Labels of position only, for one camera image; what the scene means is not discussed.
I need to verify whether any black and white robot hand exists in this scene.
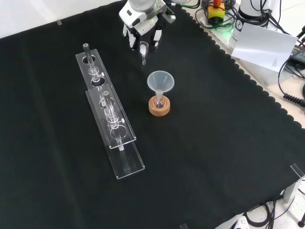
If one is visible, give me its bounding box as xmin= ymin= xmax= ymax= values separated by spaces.
xmin=119 ymin=3 xmax=177 ymax=53

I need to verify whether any clear plastic funnel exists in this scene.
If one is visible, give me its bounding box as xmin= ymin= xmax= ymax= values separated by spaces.
xmin=147 ymin=70 xmax=175 ymax=96

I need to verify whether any clear acrylic funnel stand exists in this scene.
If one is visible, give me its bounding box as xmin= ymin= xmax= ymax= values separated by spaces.
xmin=75 ymin=43 xmax=146 ymax=180

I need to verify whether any small round-bottom glass flask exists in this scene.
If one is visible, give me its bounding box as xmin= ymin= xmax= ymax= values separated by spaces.
xmin=153 ymin=92 xmax=166 ymax=109

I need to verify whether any yellow stop button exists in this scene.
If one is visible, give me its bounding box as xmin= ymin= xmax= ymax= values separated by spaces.
xmin=206 ymin=0 xmax=226 ymax=24

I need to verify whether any pale white board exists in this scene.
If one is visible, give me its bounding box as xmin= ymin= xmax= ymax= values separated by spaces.
xmin=230 ymin=20 xmax=299 ymax=72

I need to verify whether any black bench cloth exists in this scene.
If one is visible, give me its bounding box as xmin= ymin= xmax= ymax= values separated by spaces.
xmin=0 ymin=0 xmax=305 ymax=229

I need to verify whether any white power strip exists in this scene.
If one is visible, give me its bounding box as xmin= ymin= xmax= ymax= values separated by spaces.
xmin=228 ymin=214 xmax=251 ymax=229

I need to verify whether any cork ring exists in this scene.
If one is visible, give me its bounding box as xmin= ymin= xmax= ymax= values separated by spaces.
xmin=148 ymin=95 xmax=171 ymax=117

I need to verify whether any coiled black cable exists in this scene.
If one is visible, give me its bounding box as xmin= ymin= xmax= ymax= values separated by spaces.
xmin=278 ymin=53 xmax=305 ymax=107

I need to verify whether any grey metal bracket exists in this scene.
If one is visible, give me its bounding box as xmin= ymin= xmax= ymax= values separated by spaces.
xmin=283 ymin=163 xmax=305 ymax=203

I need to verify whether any looped black cable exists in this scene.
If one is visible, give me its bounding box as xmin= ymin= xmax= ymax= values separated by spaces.
xmin=245 ymin=201 xmax=278 ymax=227

